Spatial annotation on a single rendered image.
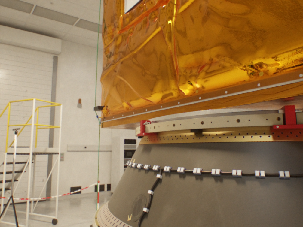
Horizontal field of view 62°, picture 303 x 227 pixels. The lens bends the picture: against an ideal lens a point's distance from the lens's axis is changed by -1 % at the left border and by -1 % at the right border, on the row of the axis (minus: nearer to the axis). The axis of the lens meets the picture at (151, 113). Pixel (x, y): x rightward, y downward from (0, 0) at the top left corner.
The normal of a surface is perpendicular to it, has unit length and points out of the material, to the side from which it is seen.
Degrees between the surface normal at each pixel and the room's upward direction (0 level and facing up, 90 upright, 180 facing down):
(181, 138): 62
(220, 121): 90
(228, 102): 90
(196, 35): 88
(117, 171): 90
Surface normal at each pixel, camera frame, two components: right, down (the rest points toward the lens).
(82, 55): 0.58, -0.11
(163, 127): -0.80, -0.08
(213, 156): -0.51, -0.56
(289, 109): -0.28, -0.13
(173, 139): -0.68, -0.55
